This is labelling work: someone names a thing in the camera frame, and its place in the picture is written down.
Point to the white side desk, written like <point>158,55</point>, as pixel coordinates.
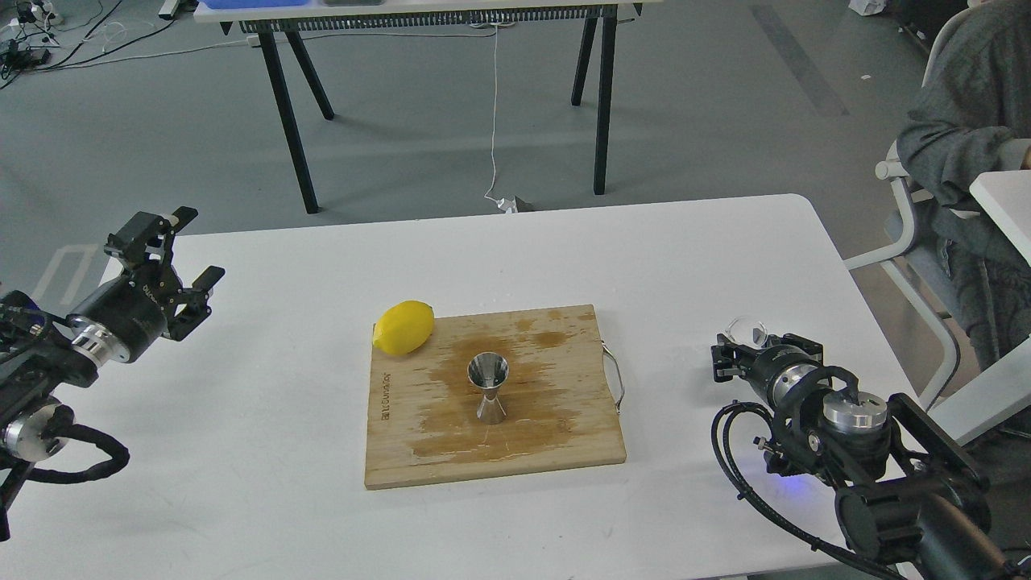
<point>987,275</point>

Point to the small clear glass cup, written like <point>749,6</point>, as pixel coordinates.
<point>747,330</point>

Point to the bamboo cutting board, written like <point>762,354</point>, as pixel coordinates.
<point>422,426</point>

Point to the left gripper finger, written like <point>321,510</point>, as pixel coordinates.
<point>187,308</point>
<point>148,236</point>

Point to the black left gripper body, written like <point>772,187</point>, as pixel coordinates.
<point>126,315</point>

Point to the seated person grey jacket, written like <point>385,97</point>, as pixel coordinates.
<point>975,161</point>

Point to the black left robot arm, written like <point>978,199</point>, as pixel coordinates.
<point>41,440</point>

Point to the steel jigger measuring cup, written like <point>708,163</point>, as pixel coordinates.
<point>488,371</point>

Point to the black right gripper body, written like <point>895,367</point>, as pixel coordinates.
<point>774,370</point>

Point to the yellow lemon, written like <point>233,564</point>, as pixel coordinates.
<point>403,328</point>

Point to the background table black legs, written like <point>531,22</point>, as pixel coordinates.
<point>599,18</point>

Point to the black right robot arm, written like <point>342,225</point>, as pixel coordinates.
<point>905,492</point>

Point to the blue plastic tray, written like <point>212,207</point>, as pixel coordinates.
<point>250,4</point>

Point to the white office chair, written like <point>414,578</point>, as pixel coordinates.
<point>910,242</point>

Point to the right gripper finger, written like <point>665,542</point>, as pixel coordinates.
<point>730,360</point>
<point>811,348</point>

